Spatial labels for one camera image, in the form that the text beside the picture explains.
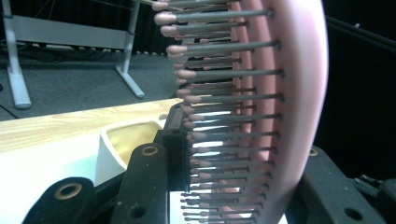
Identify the pink hairbrush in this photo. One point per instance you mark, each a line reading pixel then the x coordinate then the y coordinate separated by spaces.
pixel 295 93

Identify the cream square cup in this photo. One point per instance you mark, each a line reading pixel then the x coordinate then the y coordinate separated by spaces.
pixel 109 155

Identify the grey metal stand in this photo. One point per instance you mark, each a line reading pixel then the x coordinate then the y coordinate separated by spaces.
pixel 68 32

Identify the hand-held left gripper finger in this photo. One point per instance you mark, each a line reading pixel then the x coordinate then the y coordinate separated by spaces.
pixel 178 161

